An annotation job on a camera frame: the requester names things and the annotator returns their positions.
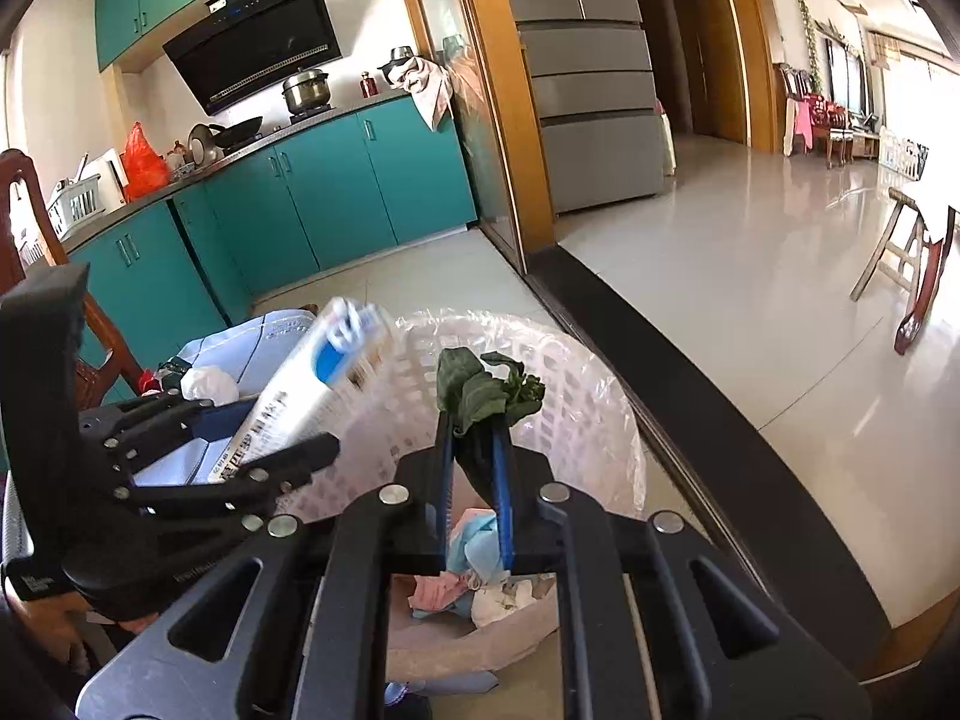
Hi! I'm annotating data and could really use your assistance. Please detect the brown wooden chair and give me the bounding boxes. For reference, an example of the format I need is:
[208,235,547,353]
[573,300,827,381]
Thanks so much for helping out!
[0,148,147,406]

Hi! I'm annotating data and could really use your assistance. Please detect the white face mask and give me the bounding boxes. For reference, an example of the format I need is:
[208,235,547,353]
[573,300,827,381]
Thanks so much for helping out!
[180,364,239,402]

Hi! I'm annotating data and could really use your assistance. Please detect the person's left hand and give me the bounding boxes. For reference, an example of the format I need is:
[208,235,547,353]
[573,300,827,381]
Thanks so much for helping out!
[15,592,162,680]

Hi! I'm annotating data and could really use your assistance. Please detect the green leafy vegetable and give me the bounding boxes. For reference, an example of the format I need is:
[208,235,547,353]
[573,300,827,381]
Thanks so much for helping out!
[435,349,547,511]

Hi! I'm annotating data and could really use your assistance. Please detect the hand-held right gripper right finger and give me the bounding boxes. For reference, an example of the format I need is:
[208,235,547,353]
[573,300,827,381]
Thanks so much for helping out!
[487,420,875,720]

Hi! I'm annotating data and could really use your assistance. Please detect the white dish rack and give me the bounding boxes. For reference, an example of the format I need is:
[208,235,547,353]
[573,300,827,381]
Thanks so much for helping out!
[46,176,102,232]

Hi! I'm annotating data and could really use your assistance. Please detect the wooden stool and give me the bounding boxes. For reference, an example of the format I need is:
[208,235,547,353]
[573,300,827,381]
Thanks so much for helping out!
[850,186,931,302]

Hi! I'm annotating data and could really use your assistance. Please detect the pink hanging garment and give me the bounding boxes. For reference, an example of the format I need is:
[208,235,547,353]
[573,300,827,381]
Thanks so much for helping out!
[791,94,822,155]

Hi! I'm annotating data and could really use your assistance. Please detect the pink white hanging cloth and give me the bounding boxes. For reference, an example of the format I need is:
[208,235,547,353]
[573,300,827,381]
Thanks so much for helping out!
[405,56,455,132]

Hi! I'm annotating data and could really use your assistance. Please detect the green vine garland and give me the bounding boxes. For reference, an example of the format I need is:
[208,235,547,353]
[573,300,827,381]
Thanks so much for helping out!
[789,0,826,91]

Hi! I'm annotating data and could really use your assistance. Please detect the steel cooking pot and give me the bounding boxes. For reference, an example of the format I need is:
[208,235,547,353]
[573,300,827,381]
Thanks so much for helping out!
[281,67,332,115]

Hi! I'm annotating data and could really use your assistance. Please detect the white baby fence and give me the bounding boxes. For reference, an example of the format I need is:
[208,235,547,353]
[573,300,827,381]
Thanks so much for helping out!
[877,127,931,181]

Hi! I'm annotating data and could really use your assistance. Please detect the light blue cloth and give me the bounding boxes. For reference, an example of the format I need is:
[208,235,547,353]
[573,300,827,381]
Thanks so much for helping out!
[448,508,500,578]

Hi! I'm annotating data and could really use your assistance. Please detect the silver refrigerator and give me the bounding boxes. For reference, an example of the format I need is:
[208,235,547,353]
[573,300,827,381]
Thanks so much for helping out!
[491,0,668,215]

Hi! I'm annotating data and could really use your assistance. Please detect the steel kettle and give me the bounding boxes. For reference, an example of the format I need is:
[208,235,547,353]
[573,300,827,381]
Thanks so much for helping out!
[382,45,419,87]

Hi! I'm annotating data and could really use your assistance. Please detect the black wok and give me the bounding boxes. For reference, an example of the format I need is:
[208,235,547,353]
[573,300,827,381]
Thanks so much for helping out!
[206,115,265,151]

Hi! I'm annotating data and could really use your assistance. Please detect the red plastic bag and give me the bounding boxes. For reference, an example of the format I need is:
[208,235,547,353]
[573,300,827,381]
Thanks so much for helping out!
[120,121,170,202]

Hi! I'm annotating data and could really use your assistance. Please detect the black door threshold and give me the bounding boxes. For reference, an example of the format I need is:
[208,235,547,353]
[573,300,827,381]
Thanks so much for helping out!
[525,244,912,683]

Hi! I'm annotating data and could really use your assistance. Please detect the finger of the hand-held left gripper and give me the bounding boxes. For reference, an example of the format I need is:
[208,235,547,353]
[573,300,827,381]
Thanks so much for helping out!
[79,394,260,466]
[112,431,342,522]

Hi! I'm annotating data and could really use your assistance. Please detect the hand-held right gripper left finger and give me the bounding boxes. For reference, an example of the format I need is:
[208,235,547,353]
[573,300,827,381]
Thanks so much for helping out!
[75,409,458,720]

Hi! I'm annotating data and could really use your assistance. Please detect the white plastic mesh basket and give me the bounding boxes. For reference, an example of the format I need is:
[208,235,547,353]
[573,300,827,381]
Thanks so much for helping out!
[281,307,650,691]

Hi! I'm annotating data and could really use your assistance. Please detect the brown interior door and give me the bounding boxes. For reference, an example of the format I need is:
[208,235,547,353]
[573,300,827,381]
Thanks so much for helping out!
[670,0,751,145]

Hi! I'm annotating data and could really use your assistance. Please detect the wooden framed glass door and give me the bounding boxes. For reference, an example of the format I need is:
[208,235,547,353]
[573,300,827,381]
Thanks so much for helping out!
[394,0,560,275]

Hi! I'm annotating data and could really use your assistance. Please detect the teal lower kitchen cabinets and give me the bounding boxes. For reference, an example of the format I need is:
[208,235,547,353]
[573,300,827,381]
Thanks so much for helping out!
[0,94,481,406]

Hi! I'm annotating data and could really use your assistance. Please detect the black range hood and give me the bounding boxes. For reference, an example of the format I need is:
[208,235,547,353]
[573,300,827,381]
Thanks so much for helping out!
[161,0,344,117]

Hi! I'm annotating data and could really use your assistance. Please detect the white blue toothpaste tube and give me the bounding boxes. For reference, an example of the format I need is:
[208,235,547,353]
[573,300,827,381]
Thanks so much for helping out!
[206,296,398,485]

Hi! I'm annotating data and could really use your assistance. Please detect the steel bowl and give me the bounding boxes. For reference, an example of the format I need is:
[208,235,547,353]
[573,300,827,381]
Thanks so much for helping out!
[186,124,224,166]

